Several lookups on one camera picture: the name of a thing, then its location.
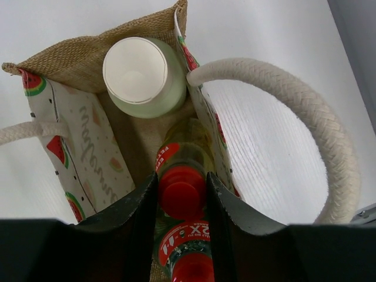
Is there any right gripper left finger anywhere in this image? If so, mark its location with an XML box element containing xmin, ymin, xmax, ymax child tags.
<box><xmin>1</xmin><ymin>173</ymin><xmax>158</xmax><ymax>281</ymax></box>

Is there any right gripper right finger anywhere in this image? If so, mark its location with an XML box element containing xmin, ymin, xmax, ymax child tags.
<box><xmin>206</xmin><ymin>173</ymin><xmax>375</xmax><ymax>281</ymax></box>

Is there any yellow bottle red cap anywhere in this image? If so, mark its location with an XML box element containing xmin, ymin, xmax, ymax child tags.
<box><xmin>155</xmin><ymin>117</ymin><xmax>215</xmax><ymax>220</ymax></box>

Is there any watermelon print canvas bag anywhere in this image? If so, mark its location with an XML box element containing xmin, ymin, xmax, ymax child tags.
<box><xmin>1</xmin><ymin>1</ymin><xmax>361</xmax><ymax>225</ymax></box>

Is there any green bottle red label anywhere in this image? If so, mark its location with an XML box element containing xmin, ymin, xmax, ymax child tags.
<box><xmin>153</xmin><ymin>216</ymin><xmax>214</xmax><ymax>281</ymax></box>

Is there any pale green white-capped bottle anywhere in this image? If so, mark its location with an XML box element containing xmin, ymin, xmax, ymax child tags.
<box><xmin>102</xmin><ymin>37</ymin><xmax>186</xmax><ymax>119</ymax></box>

